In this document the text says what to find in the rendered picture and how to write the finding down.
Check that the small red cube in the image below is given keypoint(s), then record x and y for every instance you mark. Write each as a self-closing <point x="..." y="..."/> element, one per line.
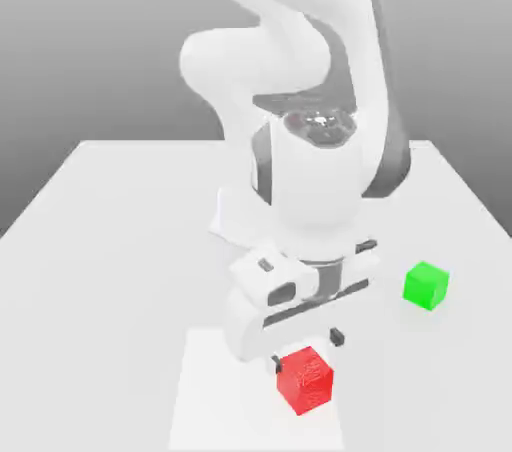
<point x="306" y="382"/>

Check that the small green cube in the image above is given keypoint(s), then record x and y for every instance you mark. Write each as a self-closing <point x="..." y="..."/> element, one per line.
<point x="426" y="286"/>

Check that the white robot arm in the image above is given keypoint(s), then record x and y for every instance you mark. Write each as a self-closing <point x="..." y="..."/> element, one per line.
<point x="312" y="188"/>

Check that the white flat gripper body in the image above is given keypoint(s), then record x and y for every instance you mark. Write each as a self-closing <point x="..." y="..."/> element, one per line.
<point x="248" y="336"/>

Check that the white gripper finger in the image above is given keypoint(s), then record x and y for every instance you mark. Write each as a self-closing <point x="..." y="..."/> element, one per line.
<point x="276" y="364"/>
<point x="337" y="336"/>

